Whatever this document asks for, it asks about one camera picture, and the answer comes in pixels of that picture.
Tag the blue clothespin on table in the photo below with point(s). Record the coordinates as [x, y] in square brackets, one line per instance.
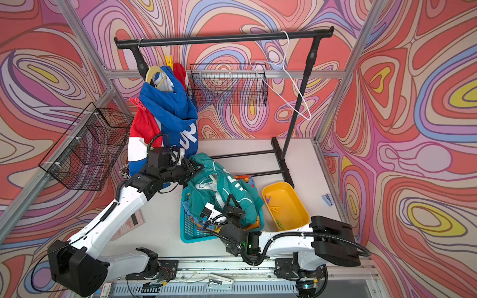
[328, 199]

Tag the black wire basket rear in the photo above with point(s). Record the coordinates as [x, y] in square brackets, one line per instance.
[228, 84]

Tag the teal green jacket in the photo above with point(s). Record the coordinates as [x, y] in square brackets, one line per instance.
[213, 167]

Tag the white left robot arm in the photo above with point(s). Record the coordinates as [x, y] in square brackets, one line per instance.
[78, 263]

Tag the blue white red jacket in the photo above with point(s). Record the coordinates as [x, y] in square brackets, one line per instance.
[170, 119]

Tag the pink calculator on table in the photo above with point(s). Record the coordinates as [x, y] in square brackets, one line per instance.
[134, 221]

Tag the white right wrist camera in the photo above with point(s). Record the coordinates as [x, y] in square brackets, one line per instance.
[212, 216]

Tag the yellow plastic tray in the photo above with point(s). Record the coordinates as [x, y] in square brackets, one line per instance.
[292, 214]

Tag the black wire basket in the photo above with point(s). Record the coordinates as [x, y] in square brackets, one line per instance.
[228, 84]
[85, 158]

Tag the green clothespin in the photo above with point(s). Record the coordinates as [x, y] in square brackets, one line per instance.
[279, 225]

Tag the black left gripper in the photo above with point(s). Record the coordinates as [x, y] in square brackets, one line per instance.
[189, 169]

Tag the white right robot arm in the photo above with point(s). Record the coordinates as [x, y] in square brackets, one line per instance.
[312, 246]

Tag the black wire basket left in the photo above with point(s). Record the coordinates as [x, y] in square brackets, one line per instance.
[85, 158]

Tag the yellow clothespin on blue jacket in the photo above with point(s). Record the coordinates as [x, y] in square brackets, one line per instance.
[169, 61]

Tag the rainbow patchwork jacket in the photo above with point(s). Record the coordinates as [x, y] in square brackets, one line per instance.
[205, 190]

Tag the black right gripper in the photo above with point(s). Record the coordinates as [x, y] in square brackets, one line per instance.
[236, 211]

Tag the clear pencil cup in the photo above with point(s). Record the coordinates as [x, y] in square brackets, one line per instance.
[125, 172]

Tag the teal plastic basket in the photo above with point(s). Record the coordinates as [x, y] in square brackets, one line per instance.
[189, 230]

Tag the black clothes rack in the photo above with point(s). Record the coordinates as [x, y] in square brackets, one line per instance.
[134, 46]

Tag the red clothespin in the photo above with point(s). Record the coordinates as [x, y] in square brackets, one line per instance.
[138, 104]

